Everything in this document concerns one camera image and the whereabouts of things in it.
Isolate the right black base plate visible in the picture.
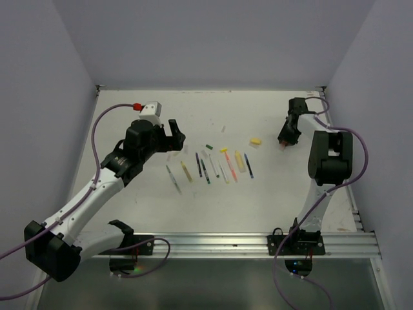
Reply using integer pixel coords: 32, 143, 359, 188
267, 232, 326, 256

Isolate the blue green pen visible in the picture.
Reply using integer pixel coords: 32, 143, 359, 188
244, 153, 254, 179

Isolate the orange thick highlighter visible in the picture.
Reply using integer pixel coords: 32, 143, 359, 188
280, 141, 288, 152

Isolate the orange thin highlighter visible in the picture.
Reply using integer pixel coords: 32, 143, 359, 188
224, 151, 238, 183

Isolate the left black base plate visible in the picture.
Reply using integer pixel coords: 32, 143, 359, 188
106, 234, 154, 256

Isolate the green clear pen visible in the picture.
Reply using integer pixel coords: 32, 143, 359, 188
165, 165, 182, 195

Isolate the aluminium rail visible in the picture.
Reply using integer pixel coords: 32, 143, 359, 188
90, 231, 381, 259

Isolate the yellow thin highlighter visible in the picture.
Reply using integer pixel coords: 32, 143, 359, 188
180, 161, 193, 183

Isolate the yellow thick highlighter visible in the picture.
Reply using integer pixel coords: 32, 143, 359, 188
234, 150, 246, 173

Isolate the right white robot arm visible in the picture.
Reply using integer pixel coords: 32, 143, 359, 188
277, 98, 353, 254

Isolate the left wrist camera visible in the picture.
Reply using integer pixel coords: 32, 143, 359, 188
139, 101, 162, 126

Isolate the purple gel pen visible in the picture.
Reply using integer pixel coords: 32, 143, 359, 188
195, 152, 203, 178

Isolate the yellow thick highlighter cap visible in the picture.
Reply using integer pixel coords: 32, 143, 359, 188
250, 138, 262, 145

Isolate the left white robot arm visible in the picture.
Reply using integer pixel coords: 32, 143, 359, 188
24, 119, 186, 282

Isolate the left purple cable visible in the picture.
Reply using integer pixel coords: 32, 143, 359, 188
0, 102, 171, 298

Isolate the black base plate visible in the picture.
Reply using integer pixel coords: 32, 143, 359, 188
106, 234, 154, 256
267, 232, 326, 256

